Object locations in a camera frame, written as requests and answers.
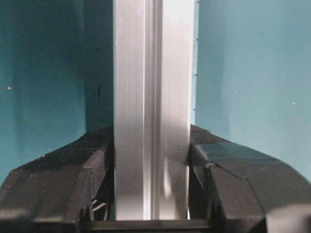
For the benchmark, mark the silver aluminium extrusion rail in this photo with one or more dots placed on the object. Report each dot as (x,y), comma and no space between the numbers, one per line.
(153,50)

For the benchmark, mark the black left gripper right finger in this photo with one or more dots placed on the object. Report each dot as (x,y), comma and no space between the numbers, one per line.
(242,190)

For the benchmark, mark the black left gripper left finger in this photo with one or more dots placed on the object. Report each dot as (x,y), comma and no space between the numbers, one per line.
(59,190)

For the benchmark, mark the teal green table mat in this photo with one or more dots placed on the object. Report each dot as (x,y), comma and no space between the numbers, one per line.
(252,83)

